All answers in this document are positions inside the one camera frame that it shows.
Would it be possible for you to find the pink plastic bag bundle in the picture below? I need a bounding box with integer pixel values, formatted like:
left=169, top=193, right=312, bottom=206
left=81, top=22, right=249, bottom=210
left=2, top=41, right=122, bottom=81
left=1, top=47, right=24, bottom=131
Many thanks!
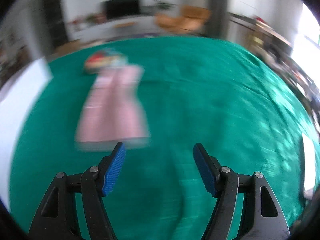
left=75, top=65, right=150, bottom=152

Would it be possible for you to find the red teal packaged item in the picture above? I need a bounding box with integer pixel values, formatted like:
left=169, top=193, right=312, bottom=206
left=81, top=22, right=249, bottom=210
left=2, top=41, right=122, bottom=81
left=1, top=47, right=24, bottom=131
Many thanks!
left=84, top=49, right=128, bottom=74

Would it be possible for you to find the green tablecloth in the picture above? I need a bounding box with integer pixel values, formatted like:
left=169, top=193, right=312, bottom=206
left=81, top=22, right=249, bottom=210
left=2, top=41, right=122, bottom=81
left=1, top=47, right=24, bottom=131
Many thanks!
left=10, top=37, right=318, bottom=239

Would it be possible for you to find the white tv cabinet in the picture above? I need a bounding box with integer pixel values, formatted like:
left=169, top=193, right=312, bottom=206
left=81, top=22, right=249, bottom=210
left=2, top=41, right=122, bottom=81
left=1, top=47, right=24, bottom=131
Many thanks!
left=67, top=15, right=162, bottom=42

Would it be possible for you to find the orange lounge chair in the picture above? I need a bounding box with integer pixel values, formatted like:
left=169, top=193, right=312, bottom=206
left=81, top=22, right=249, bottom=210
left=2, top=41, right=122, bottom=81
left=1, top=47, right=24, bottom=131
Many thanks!
left=155, top=5, right=211, bottom=35

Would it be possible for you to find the dark bookshelf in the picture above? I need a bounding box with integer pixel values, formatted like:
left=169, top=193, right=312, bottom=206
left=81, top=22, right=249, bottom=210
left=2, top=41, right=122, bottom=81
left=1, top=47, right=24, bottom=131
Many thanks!
left=42, top=0, right=68, bottom=48

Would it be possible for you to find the black television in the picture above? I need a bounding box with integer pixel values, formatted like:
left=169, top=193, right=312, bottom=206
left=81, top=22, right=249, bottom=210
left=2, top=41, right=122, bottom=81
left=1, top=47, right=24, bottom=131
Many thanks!
left=104, top=0, right=141, bottom=20

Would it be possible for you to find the grey curtain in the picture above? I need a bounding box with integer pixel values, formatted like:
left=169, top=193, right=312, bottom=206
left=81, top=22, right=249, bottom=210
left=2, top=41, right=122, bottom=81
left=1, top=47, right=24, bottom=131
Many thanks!
left=206, top=0, right=228, bottom=40

